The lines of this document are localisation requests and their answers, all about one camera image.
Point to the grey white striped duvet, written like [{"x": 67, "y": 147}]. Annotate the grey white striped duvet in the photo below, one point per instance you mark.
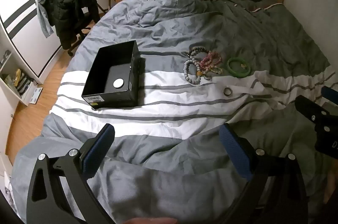
[{"x": 171, "y": 23}]

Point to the office chair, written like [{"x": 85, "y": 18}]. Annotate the office chair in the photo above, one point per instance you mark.
[{"x": 79, "y": 36}]

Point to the white shelf unit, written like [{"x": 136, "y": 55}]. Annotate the white shelf unit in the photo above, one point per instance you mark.
[{"x": 6, "y": 54}]

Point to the person's left hand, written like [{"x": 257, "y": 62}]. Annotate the person's left hand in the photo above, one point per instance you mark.
[{"x": 150, "y": 221}]

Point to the white round disc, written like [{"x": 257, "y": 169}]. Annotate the white round disc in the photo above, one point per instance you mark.
[{"x": 118, "y": 83}]

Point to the white bathroom scale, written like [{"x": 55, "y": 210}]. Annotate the white bathroom scale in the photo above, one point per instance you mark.
[{"x": 35, "y": 95}]

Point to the black cardboard box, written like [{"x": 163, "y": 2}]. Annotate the black cardboard box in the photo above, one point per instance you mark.
[{"x": 111, "y": 100}]

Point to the green jade bangle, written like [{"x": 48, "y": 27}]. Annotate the green jade bangle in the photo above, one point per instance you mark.
[{"x": 232, "y": 72}]

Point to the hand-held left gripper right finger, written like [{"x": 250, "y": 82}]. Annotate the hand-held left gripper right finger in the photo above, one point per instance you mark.
[{"x": 235, "y": 154}]

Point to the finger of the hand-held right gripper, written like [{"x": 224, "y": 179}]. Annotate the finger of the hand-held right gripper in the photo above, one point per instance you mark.
[
  {"x": 307, "y": 107},
  {"x": 329, "y": 94}
]

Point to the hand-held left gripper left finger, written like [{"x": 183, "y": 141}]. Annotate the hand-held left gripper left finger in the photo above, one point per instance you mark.
[{"x": 98, "y": 151}]

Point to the light blue denim garment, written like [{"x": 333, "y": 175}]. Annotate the light blue denim garment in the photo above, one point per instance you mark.
[{"x": 43, "y": 20}]

